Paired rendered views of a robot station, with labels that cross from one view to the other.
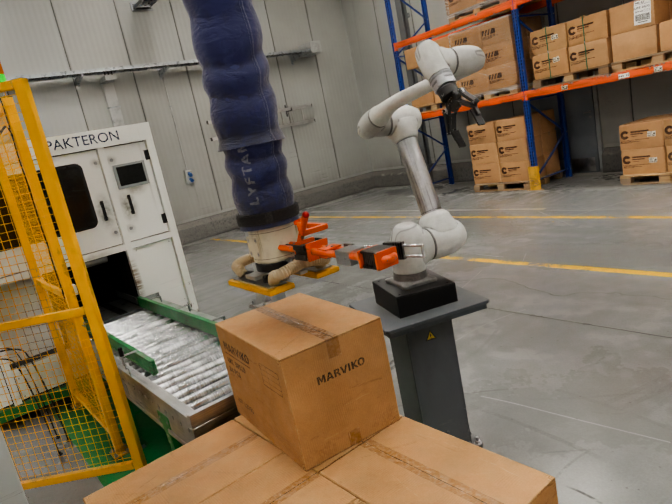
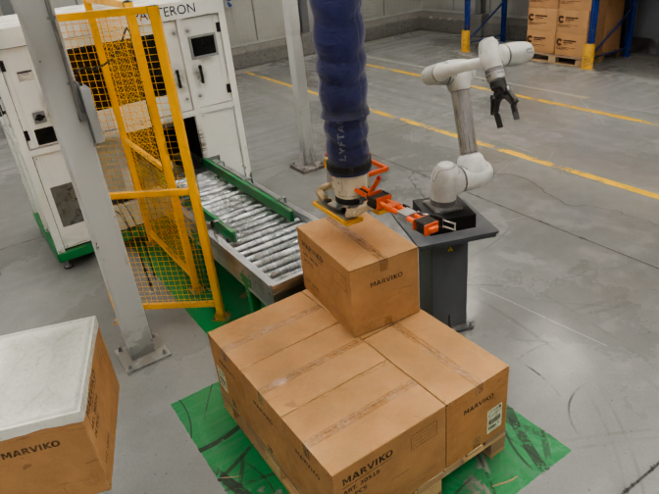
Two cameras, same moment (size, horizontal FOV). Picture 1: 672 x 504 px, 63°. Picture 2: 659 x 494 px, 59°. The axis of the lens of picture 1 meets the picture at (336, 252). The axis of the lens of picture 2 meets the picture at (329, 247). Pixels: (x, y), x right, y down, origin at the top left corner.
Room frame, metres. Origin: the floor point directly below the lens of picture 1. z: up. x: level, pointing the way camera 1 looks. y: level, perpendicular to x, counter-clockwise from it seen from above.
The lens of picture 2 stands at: (-0.79, 0.12, 2.39)
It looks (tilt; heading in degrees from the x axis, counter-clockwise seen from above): 29 degrees down; 5
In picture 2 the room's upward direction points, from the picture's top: 6 degrees counter-clockwise
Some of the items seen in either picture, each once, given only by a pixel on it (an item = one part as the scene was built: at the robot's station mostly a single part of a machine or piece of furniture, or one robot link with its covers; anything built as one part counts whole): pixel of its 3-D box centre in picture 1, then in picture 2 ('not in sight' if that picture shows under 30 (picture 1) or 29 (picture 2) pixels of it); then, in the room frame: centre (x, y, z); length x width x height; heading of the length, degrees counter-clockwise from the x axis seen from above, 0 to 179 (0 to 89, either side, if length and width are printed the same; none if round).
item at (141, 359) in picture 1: (104, 342); (185, 203); (3.32, 1.55, 0.60); 1.60 x 0.10 x 0.09; 36
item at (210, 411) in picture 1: (262, 385); (321, 268); (2.25, 0.44, 0.58); 0.70 x 0.03 x 0.06; 126
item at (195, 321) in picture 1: (183, 313); (246, 183); (3.64, 1.12, 0.60); 1.60 x 0.10 x 0.09; 36
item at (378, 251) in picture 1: (377, 257); (425, 225); (1.45, -0.11, 1.23); 0.08 x 0.07 x 0.05; 33
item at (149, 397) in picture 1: (116, 373); (199, 232); (3.00, 1.39, 0.50); 2.31 x 0.05 x 0.19; 36
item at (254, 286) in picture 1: (258, 280); (336, 208); (1.91, 0.29, 1.13); 0.34 x 0.10 x 0.05; 33
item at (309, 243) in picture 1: (311, 248); (379, 199); (1.75, 0.08, 1.24); 0.10 x 0.08 x 0.06; 123
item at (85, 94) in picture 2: not in sight; (88, 112); (2.31, 1.62, 1.62); 0.20 x 0.05 x 0.30; 36
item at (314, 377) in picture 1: (302, 369); (356, 268); (1.95, 0.22, 0.74); 0.60 x 0.40 x 0.40; 30
